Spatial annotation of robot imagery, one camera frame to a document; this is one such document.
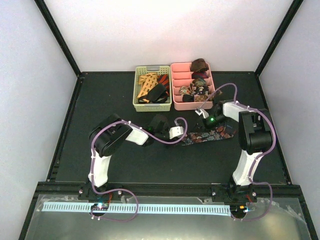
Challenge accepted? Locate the navy floral tie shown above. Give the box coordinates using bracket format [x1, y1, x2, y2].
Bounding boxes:
[179, 123, 237, 146]

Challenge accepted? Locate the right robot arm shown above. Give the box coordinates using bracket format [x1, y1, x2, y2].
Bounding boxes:
[195, 100, 277, 202]

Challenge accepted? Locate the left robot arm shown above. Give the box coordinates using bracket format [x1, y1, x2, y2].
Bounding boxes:
[88, 114, 188, 200]

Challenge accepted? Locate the brown dotted rolled tie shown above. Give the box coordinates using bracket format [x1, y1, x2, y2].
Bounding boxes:
[193, 90, 222, 102]

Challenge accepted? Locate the dark floral rolled tie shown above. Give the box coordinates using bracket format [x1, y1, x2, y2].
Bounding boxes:
[192, 85, 210, 96]

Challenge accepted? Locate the black rolled tie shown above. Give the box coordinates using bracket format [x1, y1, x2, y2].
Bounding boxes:
[182, 94, 195, 103]

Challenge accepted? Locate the green floral rolled tie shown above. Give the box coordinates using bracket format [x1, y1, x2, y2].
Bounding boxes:
[192, 78, 207, 87]

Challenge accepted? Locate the tan paisley rolled tie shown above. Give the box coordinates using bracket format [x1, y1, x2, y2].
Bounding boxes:
[178, 86, 193, 96]

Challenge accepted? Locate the red blue rolled tie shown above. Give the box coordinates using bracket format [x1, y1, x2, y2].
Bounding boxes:
[191, 71, 209, 79]

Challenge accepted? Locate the green plastic basket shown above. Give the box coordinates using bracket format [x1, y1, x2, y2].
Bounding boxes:
[132, 65, 173, 112]

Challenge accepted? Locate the red black striped tie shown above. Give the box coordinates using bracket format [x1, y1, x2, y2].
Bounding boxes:
[157, 74, 170, 89]

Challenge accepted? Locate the pink divided organizer tray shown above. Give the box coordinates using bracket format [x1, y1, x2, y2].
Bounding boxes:
[170, 62, 215, 111]

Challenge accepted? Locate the orange patterned tie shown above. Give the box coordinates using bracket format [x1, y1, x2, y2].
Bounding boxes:
[136, 72, 158, 99]

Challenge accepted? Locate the right controller board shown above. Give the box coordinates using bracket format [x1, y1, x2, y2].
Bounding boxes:
[230, 205, 253, 214]

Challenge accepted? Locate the controller board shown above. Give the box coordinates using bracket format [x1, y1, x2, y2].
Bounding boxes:
[230, 205, 253, 214]
[90, 202, 109, 211]

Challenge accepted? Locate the left controller board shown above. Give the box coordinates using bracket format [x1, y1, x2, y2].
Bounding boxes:
[90, 202, 109, 211]

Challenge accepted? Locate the clear acrylic sheet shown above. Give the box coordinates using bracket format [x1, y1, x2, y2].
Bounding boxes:
[20, 195, 312, 240]

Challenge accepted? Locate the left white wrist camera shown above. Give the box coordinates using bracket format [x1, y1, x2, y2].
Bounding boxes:
[169, 126, 184, 140]

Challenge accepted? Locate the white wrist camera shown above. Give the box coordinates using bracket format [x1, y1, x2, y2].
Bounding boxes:
[169, 126, 184, 140]
[195, 108, 209, 119]

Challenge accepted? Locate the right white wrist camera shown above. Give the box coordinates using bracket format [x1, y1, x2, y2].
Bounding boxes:
[195, 108, 209, 119]

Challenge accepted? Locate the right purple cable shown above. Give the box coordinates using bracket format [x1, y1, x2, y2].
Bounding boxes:
[197, 82, 277, 223]

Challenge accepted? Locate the purple cable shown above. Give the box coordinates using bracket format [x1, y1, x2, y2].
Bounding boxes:
[90, 117, 188, 223]
[197, 82, 277, 223]

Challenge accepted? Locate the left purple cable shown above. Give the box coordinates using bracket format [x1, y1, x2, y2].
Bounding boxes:
[90, 117, 188, 223]

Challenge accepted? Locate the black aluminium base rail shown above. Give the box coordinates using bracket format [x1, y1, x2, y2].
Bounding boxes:
[34, 182, 303, 203]

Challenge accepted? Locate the light blue slotted cable duct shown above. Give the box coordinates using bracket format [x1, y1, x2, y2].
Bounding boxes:
[41, 202, 231, 217]

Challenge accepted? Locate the right black frame post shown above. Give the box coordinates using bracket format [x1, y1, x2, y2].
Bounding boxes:
[254, 0, 304, 77]

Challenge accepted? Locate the black frame post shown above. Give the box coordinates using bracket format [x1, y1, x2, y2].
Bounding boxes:
[34, 0, 82, 77]
[254, 0, 304, 77]

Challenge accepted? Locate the left black frame post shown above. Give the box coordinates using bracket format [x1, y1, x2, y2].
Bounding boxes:
[34, 0, 82, 77]

